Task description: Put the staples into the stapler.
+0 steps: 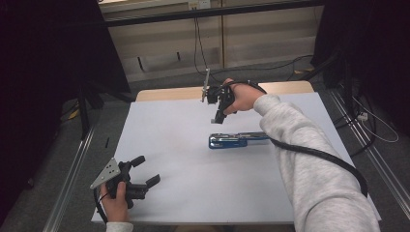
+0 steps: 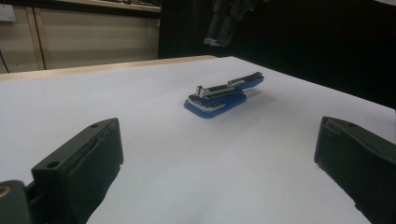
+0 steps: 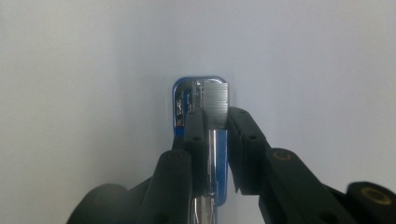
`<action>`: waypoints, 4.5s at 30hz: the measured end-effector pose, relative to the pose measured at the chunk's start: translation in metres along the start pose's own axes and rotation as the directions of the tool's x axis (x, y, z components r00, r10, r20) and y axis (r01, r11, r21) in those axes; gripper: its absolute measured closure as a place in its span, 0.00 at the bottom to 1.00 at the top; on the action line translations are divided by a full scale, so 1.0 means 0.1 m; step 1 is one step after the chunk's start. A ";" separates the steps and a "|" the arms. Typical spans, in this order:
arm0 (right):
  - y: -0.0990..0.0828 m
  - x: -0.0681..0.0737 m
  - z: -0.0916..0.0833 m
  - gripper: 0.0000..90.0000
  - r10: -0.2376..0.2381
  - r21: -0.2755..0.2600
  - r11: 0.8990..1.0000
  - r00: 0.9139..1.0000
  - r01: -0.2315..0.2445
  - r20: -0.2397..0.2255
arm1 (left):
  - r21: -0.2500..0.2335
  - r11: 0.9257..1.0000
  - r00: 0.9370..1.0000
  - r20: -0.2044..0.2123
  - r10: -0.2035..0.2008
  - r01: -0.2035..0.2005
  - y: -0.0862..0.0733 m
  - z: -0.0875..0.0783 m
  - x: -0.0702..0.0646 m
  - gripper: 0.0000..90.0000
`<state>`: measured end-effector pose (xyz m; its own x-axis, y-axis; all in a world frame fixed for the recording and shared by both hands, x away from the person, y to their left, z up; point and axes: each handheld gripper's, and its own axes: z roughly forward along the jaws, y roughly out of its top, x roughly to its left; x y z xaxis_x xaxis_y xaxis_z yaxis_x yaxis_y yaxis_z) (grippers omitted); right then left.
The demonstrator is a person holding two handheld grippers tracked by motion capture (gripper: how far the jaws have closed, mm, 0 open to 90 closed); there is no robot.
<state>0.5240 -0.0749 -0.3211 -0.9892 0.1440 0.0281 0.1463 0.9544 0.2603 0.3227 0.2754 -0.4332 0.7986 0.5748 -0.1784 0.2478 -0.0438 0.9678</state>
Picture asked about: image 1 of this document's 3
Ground person's left hand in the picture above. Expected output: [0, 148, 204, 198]
[99, 181, 131, 223]

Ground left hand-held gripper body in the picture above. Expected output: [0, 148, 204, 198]
[89, 157, 150, 210]

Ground person's right hand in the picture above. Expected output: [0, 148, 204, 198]
[221, 77, 267, 116]

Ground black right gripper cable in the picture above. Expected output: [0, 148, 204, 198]
[220, 79, 369, 198]

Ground black stand legs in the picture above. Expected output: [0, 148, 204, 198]
[76, 79, 137, 141]

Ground black hanging cable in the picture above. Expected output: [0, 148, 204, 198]
[192, 16, 315, 83]

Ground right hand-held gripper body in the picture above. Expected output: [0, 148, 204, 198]
[201, 68, 238, 116]

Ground aluminium floor rail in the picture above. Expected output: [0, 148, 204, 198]
[42, 126, 97, 232]
[328, 89, 410, 221]

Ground blue stapler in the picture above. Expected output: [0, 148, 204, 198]
[208, 130, 271, 150]

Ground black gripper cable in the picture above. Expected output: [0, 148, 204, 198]
[220, 79, 369, 198]
[93, 188, 109, 224]

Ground black floor cables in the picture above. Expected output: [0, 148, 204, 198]
[332, 81, 378, 159]

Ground white wall socket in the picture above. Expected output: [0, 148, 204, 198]
[188, 0, 212, 11]

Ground white table sheet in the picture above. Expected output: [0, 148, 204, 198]
[90, 92, 383, 226]

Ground black curtain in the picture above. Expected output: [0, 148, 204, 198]
[309, 0, 410, 137]
[0, 0, 132, 225]

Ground black horizontal bar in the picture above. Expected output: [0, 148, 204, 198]
[100, 0, 325, 29]

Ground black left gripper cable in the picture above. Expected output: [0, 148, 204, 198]
[93, 188, 109, 224]

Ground white cable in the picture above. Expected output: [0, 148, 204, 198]
[351, 96, 400, 144]

